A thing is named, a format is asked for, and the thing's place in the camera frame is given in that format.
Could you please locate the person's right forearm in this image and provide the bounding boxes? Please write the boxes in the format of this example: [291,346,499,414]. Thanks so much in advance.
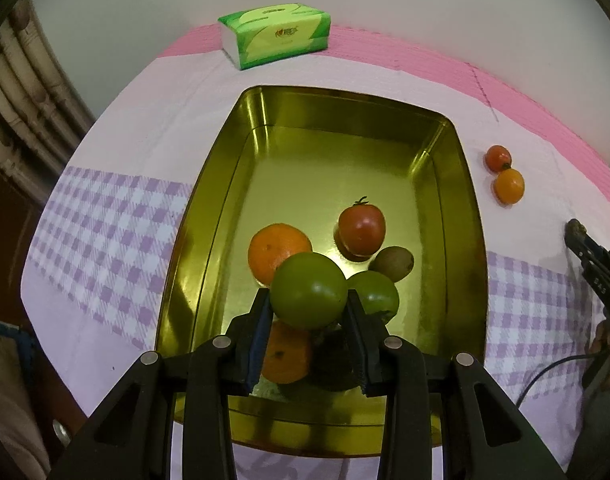
[575,385,610,466]

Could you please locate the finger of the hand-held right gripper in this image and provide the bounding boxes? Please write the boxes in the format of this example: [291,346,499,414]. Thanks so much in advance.
[565,219,610,286]

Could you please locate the yellow orange tomato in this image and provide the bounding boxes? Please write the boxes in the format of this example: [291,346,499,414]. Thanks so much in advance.
[494,168,526,205]

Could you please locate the dark wrinkled fruit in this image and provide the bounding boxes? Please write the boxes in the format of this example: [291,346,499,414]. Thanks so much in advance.
[310,327,360,392]

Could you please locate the green tomato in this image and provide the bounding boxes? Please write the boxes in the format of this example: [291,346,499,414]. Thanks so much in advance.
[346,270,400,323]
[270,252,350,330]

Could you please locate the bamboo frame furniture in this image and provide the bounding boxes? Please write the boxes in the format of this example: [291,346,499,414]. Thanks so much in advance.
[0,0,98,201]

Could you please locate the gold metal tray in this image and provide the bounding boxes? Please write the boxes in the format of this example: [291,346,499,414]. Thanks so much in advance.
[155,86,488,458]

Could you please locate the orange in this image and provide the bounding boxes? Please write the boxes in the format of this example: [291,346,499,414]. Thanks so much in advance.
[261,321,313,383]
[248,223,314,288]

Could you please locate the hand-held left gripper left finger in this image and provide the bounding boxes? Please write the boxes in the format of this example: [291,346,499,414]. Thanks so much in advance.
[52,287,273,480]

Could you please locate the small red tomato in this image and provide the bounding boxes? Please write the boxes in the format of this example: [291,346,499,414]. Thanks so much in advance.
[485,145,512,172]

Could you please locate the large red tomato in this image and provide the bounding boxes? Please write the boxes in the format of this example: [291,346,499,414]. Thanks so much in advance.
[338,196,386,256]

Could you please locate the green tissue pack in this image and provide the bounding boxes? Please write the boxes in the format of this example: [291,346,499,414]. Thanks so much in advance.
[217,2,332,72]

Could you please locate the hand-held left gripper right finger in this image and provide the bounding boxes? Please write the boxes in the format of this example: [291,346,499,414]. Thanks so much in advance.
[346,291,568,480]

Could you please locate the person's right hand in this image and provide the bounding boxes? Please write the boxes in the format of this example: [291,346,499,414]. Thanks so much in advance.
[587,320,610,361]

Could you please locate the pink checked cloth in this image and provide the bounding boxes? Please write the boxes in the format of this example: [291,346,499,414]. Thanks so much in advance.
[20,22,610,480]

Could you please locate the black cable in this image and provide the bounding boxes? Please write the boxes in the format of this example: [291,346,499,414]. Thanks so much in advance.
[515,352,603,406]

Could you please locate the brown kiwi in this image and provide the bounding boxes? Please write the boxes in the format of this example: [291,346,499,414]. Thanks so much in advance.
[369,246,416,283]

